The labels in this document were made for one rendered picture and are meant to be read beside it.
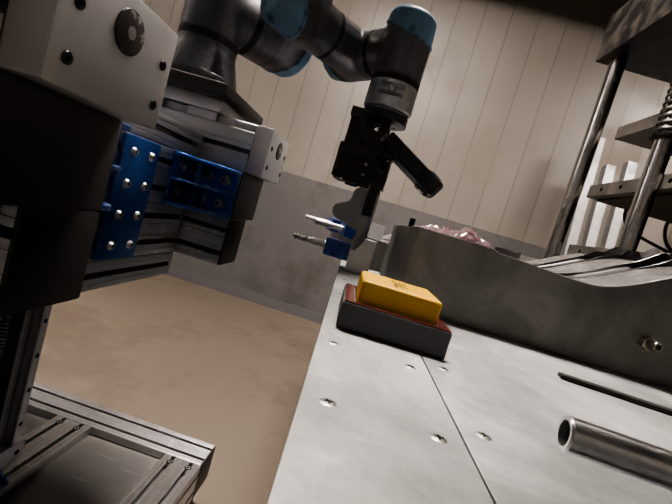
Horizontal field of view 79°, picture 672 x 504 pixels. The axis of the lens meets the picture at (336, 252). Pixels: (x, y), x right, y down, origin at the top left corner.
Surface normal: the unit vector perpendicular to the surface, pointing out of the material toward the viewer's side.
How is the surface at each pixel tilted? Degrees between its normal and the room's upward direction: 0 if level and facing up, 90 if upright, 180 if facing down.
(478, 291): 90
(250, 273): 90
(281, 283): 90
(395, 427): 0
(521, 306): 90
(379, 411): 0
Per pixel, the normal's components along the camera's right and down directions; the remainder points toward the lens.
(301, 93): -0.10, 0.06
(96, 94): 0.95, 0.29
